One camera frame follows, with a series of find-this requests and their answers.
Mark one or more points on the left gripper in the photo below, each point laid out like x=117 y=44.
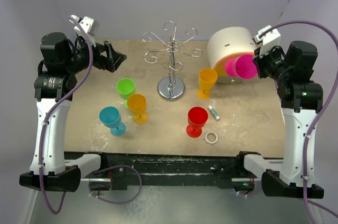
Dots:
x=115 y=57

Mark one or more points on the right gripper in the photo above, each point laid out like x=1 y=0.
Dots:
x=260 y=60

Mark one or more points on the pink plastic wine glass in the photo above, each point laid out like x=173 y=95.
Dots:
x=242 y=67

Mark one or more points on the green plastic wine glass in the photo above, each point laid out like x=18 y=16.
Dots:
x=125 y=88

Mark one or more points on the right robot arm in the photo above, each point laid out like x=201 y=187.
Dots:
x=301 y=101

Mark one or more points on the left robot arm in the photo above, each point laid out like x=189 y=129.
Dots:
x=62 y=60

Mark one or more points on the orange wine glass left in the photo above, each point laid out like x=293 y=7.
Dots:
x=137 y=105

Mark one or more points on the orange wine glass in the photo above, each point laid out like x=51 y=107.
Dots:
x=137 y=105
x=207 y=80

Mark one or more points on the blue plastic wine glass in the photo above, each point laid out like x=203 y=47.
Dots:
x=111 y=118

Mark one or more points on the orange wine glass right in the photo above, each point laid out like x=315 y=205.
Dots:
x=207 y=80

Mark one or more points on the chrome wine glass rack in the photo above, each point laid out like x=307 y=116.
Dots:
x=171 y=87

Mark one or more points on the red plastic wine glass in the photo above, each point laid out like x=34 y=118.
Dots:
x=197 y=118

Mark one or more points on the white round drawer box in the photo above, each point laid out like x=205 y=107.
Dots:
x=225 y=45

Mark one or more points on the white green glue stick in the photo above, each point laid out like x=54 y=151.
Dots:
x=214 y=113

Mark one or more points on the white tape roll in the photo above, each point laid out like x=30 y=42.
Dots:
x=211 y=137

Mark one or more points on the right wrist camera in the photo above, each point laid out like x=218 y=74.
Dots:
x=267 y=41

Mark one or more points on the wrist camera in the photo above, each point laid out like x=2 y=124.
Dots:
x=267 y=41
x=89 y=25

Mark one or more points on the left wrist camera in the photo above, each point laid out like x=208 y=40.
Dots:
x=89 y=25

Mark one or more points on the black base frame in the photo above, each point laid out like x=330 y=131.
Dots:
x=123 y=170

